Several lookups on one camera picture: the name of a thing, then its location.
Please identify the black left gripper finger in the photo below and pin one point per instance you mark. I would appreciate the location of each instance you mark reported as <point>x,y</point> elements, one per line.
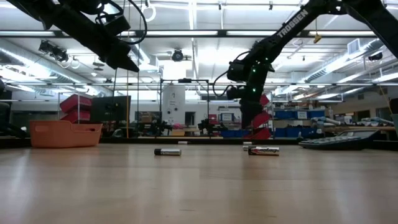
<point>122,60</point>

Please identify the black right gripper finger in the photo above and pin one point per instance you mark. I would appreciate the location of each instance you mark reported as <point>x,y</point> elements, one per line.
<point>252,113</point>

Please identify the silver AA battery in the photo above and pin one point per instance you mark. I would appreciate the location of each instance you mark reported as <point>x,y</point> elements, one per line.
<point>245,148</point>
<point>247,143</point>
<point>183,142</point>

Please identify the Energizer AA battery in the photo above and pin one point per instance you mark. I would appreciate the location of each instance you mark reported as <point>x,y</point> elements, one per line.
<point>263,151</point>

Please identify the orange plastic bin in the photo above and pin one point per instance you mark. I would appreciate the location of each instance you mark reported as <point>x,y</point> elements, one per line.
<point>62,135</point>

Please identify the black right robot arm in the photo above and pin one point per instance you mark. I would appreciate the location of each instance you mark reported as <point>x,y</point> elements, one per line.
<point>292,23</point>

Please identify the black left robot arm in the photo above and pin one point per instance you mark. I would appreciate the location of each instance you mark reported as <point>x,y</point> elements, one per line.
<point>62,18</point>

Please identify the black background robot arm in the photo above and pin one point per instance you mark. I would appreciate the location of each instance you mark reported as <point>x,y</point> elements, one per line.
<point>160,127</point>
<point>209,126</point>

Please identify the red storage bin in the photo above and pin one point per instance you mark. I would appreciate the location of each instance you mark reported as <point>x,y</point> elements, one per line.
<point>265,101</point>
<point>76,102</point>
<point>74,115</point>
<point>261,133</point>
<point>264,119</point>

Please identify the white framed sign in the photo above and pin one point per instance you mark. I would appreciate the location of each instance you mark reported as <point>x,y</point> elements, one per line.
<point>227,117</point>

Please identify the blue storage bin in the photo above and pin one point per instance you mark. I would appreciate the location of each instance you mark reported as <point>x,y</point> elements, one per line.
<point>293,132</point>
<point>315,114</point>
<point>234,134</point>
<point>284,115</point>

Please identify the black background monitor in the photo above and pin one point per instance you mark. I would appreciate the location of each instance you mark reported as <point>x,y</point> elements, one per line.
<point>110,109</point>

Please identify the light blue roll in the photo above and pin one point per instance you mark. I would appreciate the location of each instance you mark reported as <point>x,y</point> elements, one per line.
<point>377,119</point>
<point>323,120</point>

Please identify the yellow hanging hook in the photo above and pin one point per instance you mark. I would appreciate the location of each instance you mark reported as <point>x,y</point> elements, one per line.
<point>317,39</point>

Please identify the black calculator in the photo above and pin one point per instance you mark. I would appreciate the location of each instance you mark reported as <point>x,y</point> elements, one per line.
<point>339,141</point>

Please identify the silver battery with black end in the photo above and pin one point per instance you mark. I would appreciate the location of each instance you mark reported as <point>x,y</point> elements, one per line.
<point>168,152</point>

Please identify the white ceiling vent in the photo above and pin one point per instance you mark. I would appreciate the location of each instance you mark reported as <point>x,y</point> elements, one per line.
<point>354,46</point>

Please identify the wooden background table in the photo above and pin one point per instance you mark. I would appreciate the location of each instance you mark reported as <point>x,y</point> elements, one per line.
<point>357,127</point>

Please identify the black chair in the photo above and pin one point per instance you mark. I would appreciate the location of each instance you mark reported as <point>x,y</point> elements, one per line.
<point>4,118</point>

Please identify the black aluminium table frame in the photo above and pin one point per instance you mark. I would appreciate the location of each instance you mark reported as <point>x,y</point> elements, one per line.
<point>217,140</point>

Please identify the black ceiling camera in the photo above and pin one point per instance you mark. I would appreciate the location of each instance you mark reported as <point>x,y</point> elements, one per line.
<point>375,56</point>
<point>53,51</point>

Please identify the black overhead camera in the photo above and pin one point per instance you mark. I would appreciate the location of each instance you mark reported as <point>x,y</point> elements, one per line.
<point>177,55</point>

